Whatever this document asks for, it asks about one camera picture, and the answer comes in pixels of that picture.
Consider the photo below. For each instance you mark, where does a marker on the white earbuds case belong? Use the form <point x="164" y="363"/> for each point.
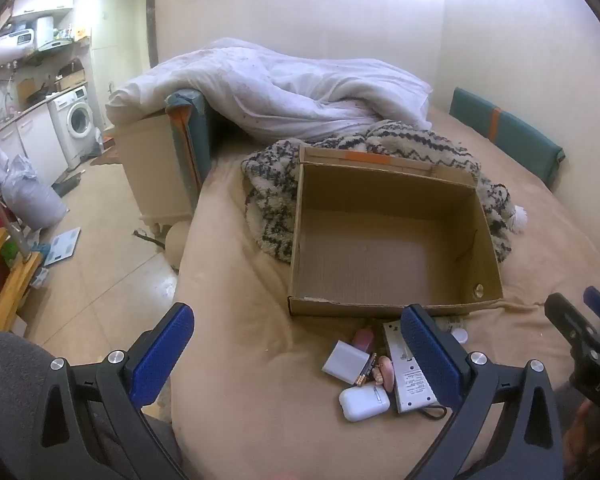
<point x="362" y="402"/>

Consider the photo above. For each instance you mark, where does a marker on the white duvet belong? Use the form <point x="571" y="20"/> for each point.
<point x="280" y="85"/>

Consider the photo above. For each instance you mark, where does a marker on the white washing machine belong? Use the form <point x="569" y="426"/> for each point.
<point x="75" y="120"/>

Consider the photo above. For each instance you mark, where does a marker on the person's right hand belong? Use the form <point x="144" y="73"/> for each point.
<point x="587" y="435"/>

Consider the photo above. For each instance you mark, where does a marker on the white charger cube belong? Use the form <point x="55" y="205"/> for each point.
<point x="345" y="360"/>

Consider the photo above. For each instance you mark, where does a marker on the white stuffed bag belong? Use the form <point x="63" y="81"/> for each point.
<point x="30" y="200"/>

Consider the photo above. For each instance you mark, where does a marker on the cream bedside cabinet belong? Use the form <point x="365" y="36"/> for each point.
<point x="150" y="175"/>

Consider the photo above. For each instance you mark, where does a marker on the white pill bottle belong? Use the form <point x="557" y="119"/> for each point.
<point x="459" y="335"/>

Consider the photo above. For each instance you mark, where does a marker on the cardboard box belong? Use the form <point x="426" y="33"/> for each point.
<point x="380" y="255"/>

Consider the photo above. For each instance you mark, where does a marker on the white remote control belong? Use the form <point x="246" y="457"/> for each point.
<point x="405" y="385"/>

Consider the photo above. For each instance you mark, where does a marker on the white wall cabinet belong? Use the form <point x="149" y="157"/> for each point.
<point x="42" y="2"/>

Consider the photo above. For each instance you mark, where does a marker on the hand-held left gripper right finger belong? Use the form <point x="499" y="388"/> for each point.
<point x="430" y="360"/>

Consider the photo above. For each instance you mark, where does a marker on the black patterned fuzzy blanket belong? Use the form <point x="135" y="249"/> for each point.
<point x="270" y="185"/>

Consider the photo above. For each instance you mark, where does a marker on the black gold battery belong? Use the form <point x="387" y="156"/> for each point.
<point x="366" y="369"/>

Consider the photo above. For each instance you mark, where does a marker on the white kitchen counter cabinet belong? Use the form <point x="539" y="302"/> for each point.
<point x="35" y="140"/>

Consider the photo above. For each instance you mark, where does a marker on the pink lip balm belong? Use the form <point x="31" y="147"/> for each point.
<point x="364" y="338"/>

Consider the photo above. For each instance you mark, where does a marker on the yellow wooden chair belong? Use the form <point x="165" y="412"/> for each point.
<point x="15" y="285"/>

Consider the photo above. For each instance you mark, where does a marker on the beige ball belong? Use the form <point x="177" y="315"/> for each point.
<point x="177" y="245"/>

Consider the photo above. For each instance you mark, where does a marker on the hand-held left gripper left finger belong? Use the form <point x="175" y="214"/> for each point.
<point x="162" y="355"/>

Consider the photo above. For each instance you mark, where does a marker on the pink hair clip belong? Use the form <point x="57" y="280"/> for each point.
<point x="384" y="372"/>

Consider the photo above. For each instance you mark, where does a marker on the teal cushion orange stripe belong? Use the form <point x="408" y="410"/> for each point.
<point x="520" y="140"/>
<point x="195" y="125"/>

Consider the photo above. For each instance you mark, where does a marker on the white bathroom scale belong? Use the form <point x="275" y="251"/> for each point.
<point x="62" y="246"/>

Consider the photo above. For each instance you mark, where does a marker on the white water heater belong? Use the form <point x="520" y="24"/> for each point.
<point x="10" y="45"/>

